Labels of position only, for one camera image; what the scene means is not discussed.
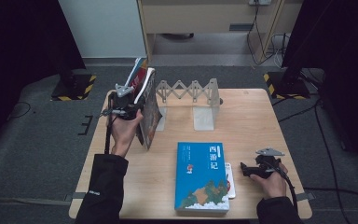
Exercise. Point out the white panel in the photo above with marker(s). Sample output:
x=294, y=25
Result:
x=105, y=28

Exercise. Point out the white power strip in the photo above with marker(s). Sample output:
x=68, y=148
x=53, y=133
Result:
x=260, y=2

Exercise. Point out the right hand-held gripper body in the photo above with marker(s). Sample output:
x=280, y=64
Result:
x=265, y=163

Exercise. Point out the white caterpillar picture book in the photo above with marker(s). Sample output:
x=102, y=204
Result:
x=231, y=186

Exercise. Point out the person's right hand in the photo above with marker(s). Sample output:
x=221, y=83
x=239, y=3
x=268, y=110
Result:
x=273, y=186

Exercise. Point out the portrait magazine with red label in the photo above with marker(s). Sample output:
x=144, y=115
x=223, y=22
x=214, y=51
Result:
x=139, y=81

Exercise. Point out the grey expandable metal book rack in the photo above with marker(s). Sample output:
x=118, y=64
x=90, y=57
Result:
x=203, y=119

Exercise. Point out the black tape floor mark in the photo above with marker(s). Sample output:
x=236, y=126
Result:
x=86, y=125

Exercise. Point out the grey tape piece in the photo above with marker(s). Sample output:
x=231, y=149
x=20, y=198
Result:
x=76, y=196
x=306, y=196

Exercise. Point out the magazine with yellow corner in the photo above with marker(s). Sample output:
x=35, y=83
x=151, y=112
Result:
x=138, y=67

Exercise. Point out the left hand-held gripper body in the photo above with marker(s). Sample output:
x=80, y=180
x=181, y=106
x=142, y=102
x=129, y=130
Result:
x=124, y=104

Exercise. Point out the wooden cabinet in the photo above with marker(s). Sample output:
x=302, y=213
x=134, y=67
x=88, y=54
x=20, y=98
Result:
x=192, y=15

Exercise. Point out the person's left hand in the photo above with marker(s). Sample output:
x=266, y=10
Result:
x=122, y=133

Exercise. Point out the thick blue book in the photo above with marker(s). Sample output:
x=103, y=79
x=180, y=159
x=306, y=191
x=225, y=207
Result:
x=199, y=174

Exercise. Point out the black curtain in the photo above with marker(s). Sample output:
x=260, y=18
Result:
x=18, y=46
x=341, y=46

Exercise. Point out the dark cover magazine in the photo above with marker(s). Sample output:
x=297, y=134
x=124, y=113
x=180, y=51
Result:
x=150, y=118

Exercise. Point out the striped black stand base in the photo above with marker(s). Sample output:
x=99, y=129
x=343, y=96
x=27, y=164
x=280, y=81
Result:
x=74, y=88
x=287, y=87

